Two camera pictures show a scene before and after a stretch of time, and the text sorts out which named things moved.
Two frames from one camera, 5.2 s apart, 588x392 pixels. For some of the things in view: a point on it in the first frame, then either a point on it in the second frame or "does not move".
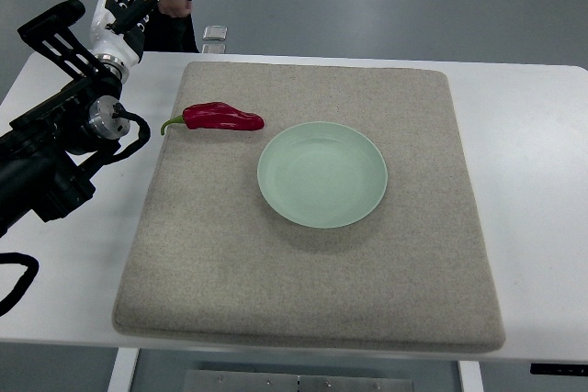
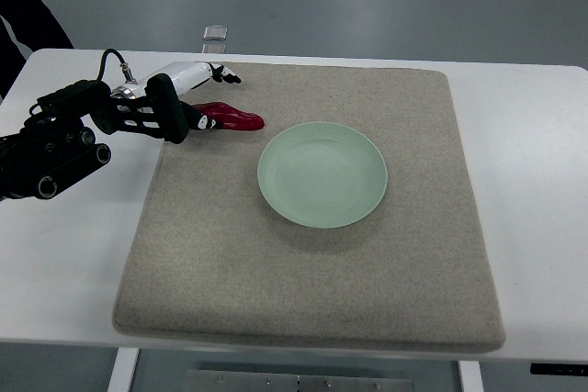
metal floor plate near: x=214 y=49 does not move
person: x=170 y=29 to x=33 y=23
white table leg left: x=122 y=370 does not move
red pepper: x=212 y=115 does not move
